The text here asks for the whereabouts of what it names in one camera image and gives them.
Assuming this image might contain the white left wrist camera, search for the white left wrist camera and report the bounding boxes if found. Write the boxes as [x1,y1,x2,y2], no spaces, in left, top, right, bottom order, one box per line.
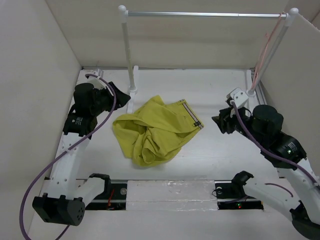
[85,68,107,90]

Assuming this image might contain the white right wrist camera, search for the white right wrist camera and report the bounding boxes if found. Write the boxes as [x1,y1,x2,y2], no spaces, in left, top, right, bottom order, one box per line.
[226,87,249,109]

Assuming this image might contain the white and silver clothes rack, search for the white and silver clothes rack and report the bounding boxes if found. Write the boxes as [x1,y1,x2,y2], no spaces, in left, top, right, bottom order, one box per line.
[118,5,299,114]

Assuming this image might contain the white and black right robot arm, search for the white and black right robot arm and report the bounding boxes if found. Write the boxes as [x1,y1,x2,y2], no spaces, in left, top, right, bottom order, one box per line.
[212,102,320,240]

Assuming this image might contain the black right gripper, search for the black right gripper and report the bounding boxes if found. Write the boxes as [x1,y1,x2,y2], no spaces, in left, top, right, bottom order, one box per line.
[211,102,266,146]

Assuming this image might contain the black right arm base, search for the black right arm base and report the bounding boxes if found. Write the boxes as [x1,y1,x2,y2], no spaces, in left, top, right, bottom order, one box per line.
[211,180,264,210]

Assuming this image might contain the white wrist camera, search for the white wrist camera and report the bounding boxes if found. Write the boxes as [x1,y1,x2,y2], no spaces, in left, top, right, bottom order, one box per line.
[85,68,107,90]
[226,87,249,109]

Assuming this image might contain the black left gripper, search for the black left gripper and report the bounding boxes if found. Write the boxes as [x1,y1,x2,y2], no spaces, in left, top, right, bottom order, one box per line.
[90,82,130,116]

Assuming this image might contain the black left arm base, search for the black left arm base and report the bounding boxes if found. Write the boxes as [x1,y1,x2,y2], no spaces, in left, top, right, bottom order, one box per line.
[85,180,128,211]

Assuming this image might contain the pink wire hanger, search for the pink wire hanger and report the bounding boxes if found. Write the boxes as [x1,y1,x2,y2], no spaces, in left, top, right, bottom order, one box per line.
[254,12,288,87]

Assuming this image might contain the yellow trousers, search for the yellow trousers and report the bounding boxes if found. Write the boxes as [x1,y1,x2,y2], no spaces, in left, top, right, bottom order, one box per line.
[112,95,204,167]

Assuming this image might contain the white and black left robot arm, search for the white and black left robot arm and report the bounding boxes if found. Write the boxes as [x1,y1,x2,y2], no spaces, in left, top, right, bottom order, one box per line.
[32,82,131,226]

